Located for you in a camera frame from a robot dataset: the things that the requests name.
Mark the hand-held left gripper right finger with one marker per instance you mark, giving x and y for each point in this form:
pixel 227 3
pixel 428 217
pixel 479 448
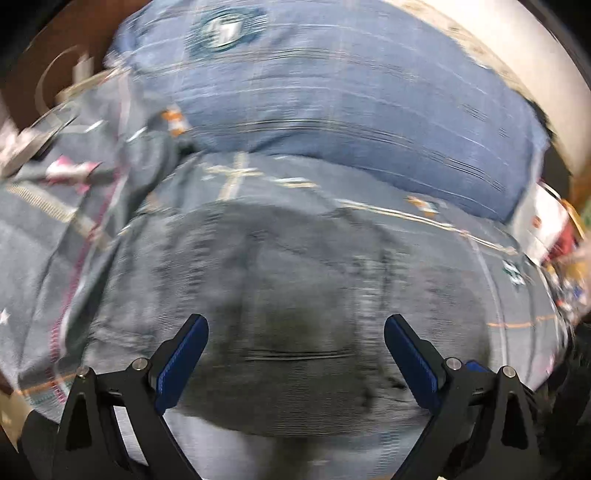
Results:
pixel 411 360

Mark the grey denim pants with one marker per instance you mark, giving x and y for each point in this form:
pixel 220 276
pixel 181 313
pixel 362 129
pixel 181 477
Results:
pixel 300 300

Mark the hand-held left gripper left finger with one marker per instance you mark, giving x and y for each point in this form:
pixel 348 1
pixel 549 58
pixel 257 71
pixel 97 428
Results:
pixel 182 360

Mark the clear plastic bag of clutter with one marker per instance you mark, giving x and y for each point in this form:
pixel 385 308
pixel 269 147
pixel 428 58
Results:
pixel 575 281

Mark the white paper bag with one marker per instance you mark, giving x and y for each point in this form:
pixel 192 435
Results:
pixel 542 221

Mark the blue plaid pillow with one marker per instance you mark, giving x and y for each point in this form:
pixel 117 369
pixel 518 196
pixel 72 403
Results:
pixel 332 92

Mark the grey printed bed sheet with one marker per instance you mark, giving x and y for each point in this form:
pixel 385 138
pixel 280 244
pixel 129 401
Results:
pixel 46 240

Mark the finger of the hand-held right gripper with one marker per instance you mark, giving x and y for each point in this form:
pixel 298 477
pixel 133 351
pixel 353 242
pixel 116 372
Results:
pixel 474 365

